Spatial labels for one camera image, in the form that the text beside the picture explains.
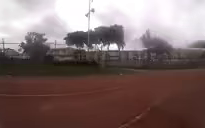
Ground long pale low building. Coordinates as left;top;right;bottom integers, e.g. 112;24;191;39
46;47;205;69

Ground wide-crowned dark trees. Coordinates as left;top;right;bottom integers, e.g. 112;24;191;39
63;23;127;52

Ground tall floodlight pole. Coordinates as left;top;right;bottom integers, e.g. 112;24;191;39
84;0;96;51

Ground dark green grass strip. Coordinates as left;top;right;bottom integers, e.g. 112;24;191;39
0;63;135;77

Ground red running track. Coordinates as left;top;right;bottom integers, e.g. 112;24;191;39
0;68;205;128

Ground white painted line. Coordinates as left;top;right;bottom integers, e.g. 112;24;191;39
0;85;125;99
117;105;152;128

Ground thin dark tree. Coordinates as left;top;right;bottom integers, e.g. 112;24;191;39
139;28;175;58

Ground round dark tree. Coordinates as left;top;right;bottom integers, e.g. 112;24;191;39
17;31;51;63

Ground wire fence with posts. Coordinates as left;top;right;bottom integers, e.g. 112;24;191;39
0;37;68;64

